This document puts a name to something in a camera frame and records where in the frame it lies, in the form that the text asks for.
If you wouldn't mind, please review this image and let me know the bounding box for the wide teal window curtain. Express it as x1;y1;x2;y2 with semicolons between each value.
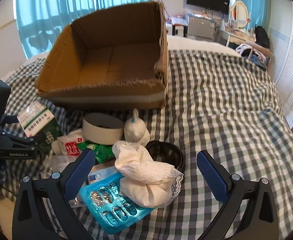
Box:
15;0;152;58

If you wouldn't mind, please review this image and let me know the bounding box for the white louvered wardrobe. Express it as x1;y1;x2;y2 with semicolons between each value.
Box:
268;0;293;131

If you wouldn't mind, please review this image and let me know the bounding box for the white tape roll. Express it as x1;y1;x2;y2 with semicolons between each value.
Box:
83;112;125;145

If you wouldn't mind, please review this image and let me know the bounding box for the green white medicine box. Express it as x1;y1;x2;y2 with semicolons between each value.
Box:
18;99;63;155

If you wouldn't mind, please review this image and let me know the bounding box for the clear plastic bag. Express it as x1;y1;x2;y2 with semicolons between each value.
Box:
46;154;73;178

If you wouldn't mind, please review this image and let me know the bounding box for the black backpack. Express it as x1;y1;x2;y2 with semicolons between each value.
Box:
254;26;271;50

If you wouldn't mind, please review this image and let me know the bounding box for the pile of clothes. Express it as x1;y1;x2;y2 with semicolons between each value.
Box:
233;43;267;71

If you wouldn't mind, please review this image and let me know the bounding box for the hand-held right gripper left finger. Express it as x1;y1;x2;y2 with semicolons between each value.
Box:
12;148;96;240

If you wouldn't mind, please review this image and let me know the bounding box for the light blue white packet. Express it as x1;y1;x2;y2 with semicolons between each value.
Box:
86;166;120;186

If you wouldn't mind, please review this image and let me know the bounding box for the black round bowl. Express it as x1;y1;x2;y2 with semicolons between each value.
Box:
145;141;185;173

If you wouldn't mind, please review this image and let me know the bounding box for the blue blister pack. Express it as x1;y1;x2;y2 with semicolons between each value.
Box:
79;172;157;235

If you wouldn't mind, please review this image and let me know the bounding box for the silver small fridge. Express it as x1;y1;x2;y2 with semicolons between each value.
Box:
188;16;217;40

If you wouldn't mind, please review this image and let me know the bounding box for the wooden chair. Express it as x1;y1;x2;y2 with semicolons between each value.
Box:
236;40;273;67

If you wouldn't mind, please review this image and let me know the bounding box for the tan box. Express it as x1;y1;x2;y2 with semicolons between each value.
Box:
93;160;117;173

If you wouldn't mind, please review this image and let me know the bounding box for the white bear figurine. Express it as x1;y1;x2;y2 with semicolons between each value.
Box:
124;108;150;145

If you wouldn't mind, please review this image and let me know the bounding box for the white red label sachet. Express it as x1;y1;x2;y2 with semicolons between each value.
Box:
58;130;85;156

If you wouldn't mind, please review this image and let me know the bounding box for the green snack packet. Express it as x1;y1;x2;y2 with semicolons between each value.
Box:
78;141;115;165

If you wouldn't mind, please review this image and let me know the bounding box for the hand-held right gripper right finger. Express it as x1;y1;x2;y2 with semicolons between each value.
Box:
196;150;279;240

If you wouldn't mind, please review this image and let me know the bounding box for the white oval mirror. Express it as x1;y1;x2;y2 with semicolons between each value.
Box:
230;0;251;29

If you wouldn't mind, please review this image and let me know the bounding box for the white dressing table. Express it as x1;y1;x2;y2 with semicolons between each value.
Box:
216;27;257;48

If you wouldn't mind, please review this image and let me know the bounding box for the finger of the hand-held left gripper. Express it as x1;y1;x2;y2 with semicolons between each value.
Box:
1;133;45;153
0;115;20;130

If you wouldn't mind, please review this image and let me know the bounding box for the brown cardboard box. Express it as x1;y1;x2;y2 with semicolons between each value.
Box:
35;1;169;110

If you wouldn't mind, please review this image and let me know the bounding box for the grey white checked blanket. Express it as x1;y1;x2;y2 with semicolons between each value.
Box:
1;50;293;240

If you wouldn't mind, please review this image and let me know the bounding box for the white lace cloth pouch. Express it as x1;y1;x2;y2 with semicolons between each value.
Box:
113;140;184;208

